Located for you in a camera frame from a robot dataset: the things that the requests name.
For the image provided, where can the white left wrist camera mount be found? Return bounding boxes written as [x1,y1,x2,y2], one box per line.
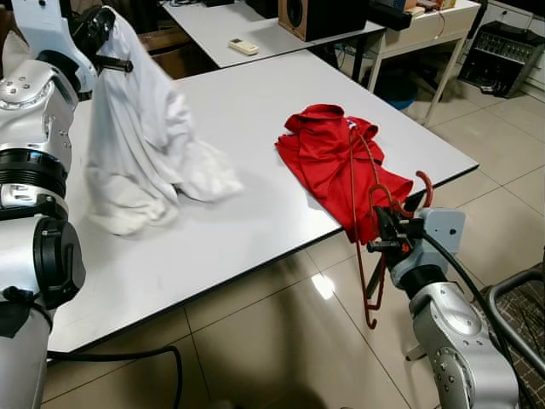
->
[12,0,99,95]

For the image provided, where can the white table black legs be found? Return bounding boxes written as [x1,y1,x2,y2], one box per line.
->
[162,0,386,69]

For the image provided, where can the metal chair checkered cushion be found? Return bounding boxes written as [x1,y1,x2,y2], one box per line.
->
[485,268,545,409]

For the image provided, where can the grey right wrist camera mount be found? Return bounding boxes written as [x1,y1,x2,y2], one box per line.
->
[390,207,467,288]

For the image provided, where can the white t-shirt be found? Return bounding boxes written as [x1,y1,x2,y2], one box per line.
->
[85,9,245,237]

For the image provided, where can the white table black edge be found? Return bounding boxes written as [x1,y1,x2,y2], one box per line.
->
[47,49,479,354]

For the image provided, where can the cream desk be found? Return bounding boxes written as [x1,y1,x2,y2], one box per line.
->
[366,0,482,129]

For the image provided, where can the brown cardboard box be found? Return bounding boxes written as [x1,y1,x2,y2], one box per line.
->
[136,30,214,79]

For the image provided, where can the red clothes hanger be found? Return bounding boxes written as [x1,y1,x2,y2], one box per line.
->
[347,124,435,331]

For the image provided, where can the black floor cable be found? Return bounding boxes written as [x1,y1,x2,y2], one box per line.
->
[47,345,184,409]

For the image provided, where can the black plastic crate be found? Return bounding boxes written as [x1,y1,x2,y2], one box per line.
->
[458,21,545,97]

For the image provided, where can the white drawer cabinet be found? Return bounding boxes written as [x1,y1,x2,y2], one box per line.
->
[485,0,545,35]

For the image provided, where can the red polo shirt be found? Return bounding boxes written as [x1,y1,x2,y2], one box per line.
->
[275,104,416,246]

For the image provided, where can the white remote control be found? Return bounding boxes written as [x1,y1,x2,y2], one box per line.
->
[227,37,260,56]

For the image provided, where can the blue bucket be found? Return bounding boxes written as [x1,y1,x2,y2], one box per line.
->
[375,68,418,110]

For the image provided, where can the black device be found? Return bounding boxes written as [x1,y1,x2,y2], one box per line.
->
[368,0,414,31]

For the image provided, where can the wooden speaker box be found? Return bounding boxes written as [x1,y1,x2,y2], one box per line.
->
[278,0,369,42]

